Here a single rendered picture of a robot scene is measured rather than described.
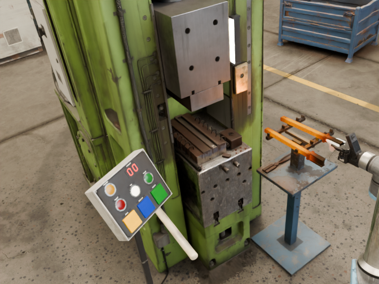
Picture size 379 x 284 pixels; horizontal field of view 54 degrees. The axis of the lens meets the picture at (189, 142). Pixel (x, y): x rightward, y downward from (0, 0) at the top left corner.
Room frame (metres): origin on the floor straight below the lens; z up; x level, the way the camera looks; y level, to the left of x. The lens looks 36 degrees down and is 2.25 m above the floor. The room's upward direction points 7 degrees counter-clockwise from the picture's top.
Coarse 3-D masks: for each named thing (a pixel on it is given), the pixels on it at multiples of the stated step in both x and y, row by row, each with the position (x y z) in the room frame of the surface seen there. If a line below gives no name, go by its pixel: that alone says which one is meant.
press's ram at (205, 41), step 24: (192, 0) 1.81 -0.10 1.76; (216, 0) 1.76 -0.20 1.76; (168, 24) 1.62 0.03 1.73; (192, 24) 1.64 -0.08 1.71; (216, 24) 1.70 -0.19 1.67; (168, 48) 1.65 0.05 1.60; (192, 48) 1.64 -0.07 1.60; (216, 48) 1.70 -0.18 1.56; (168, 72) 1.68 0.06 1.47; (192, 72) 1.63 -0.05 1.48; (216, 72) 1.69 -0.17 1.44
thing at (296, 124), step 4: (284, 116) 1.84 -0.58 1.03; (280, 120) 1.84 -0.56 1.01; (284, 120) 1.81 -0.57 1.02; (288, 120) 1.79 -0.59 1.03; (292, 120) 1.79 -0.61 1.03; (288, 124) 1.78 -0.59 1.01; (292, 124) 1.76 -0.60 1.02; (296, 124) 1.74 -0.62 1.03; (300, 124) 1.74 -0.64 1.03; (300, 128) 1.71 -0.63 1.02; (304, 128) 1.69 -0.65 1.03; (308, 128) 1.68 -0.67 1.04; (312, 128) 1.67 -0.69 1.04; (308, 132) 1.66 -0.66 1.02; (312, 132) 1.64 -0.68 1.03; (316, 132) 1.63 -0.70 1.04; (320, 132) 1.62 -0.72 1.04; (316, 136) 1.62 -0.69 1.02; (320, 136) 1.59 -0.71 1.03; (324, 136) 1.57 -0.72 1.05; (328, 136) 1.57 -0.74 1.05; (324, 140) 1.57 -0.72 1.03; (332, 140) 1.53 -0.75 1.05; (336, 140) 1.53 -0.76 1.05; (340, 140) 1.52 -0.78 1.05; (340, 144) 1.50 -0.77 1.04
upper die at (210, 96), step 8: (208, 88) 1.67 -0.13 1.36; (216, 88) 1.69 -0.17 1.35; (176, 96) 1.75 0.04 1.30; (192, 96) 1.62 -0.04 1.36; (200, 96) 1.64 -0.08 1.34; (208, 96) 1.67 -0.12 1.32; (216, 96) 1.69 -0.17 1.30; (184, 104) 1.68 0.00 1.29; (192, 104) 1.62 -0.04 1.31; (200, 104) 1.64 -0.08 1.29; (208, 104) 1.66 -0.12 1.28
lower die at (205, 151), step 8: (176, 120) 2.01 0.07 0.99; (192, 120) 1.98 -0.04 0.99; (176, 128) 1.91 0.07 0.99; (184, 128) 1.90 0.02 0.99; (200, 128) 1.87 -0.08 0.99; (208, 128) 1.86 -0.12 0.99; (176, 136) 1.84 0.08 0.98; (184, 136) 1.82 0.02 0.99; (192, 136) 1.80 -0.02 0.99; (208, 136) 1.77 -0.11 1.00; (192, 144) 1.74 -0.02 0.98; (200, 144) 1.72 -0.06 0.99; (208, 144) 1.69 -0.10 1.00; (224, 144) 1.71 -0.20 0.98; (192, 152) 1.66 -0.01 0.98; (200, 152) 1.66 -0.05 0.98; (208, 152) 1.65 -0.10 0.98; (216, 152) 1.68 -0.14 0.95; (224, 152) 1.70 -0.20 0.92; (200, 160) 1.63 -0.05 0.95; (208, 160) 1.65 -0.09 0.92
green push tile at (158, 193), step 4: (160, 184) 1.36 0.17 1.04; (156, 188) 1.34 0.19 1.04; (160, 188) 1.35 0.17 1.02; (152, 192) 1.31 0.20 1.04; (156, 192) 1.32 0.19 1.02; (160, 192) 1.33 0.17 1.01; (164, 192) 1.34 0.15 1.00; (152, 196) 1.31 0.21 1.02; (156, 196) 1.31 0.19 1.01; (160, 196) 1.32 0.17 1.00; (164, 196) 1.33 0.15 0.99; (156, 200) 1.30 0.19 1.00; (160, 200) 1.31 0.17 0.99
